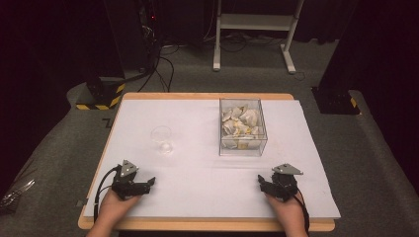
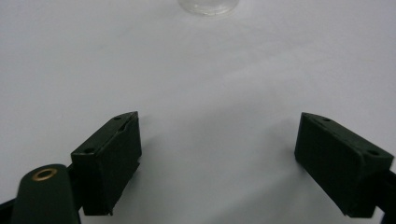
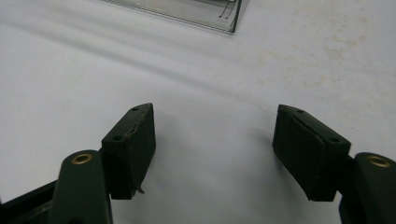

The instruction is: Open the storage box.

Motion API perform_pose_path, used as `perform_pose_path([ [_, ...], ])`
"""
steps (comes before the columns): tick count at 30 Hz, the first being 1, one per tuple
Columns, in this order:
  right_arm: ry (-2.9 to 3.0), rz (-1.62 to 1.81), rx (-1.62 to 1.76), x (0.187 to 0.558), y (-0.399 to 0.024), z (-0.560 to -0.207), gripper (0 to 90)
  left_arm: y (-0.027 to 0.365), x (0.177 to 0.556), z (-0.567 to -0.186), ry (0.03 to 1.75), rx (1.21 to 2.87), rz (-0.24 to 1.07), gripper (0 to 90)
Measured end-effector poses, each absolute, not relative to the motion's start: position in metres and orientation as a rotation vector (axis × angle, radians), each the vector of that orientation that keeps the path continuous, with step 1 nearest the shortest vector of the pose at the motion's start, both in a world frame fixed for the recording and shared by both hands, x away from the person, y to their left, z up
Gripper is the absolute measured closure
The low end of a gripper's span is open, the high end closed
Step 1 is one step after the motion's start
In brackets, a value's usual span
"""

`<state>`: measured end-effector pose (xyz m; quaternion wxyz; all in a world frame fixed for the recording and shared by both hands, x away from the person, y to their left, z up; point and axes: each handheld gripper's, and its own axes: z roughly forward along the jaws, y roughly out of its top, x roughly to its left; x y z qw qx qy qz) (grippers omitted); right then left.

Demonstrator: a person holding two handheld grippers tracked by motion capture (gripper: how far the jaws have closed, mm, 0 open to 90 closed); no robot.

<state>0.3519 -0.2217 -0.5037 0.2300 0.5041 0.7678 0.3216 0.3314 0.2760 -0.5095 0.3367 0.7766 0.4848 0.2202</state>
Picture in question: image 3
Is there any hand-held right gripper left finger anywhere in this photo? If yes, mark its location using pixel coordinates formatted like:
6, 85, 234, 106
101, 102, 157, 201

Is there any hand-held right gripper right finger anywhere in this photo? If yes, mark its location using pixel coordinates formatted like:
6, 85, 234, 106
272, 104, 352, 203

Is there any clear plastic drawer case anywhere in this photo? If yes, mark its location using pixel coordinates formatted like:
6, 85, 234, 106
98, 0, 250, 35

